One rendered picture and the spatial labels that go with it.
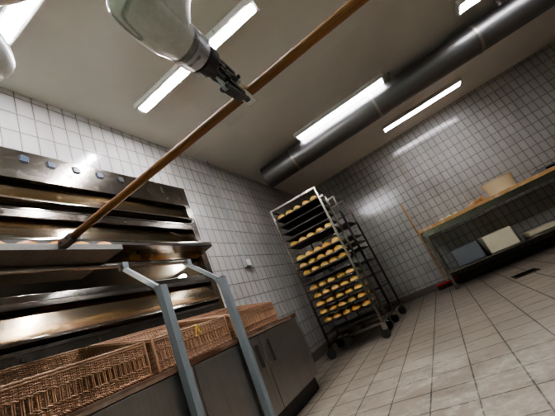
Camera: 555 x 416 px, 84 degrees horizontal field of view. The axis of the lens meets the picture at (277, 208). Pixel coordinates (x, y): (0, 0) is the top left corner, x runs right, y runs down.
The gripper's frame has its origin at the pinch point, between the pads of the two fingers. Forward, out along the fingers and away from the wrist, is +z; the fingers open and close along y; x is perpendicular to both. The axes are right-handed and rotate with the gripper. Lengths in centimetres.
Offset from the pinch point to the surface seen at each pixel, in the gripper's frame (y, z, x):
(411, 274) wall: 79, 500, -37
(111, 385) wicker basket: 58, 11, -104
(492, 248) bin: 87, 430, 78
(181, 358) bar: 59, 38, -93
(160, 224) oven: -47, 111, -154
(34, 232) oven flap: -34, 18, -153
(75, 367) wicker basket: 48, -1, -104
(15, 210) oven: -47, 10, -153
